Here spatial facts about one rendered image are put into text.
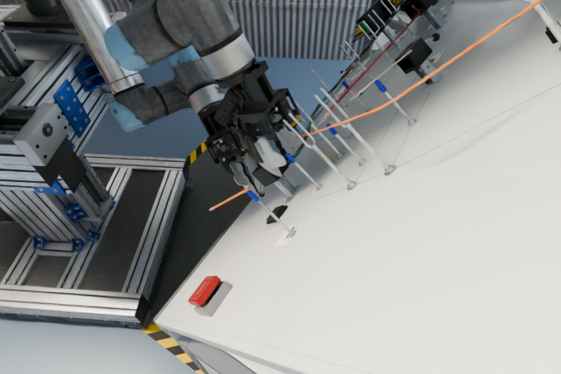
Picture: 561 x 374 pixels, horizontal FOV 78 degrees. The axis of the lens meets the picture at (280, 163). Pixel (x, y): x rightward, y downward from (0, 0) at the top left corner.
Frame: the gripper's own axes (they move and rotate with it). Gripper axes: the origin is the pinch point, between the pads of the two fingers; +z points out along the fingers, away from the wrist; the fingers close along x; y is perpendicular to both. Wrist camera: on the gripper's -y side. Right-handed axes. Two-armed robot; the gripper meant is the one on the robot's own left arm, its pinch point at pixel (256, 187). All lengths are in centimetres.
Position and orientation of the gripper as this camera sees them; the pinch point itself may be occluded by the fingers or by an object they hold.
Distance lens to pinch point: 79.2
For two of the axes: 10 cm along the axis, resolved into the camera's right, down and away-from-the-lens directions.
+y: -1.9, 0.8, -9.8
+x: 8.7, -4.6, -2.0
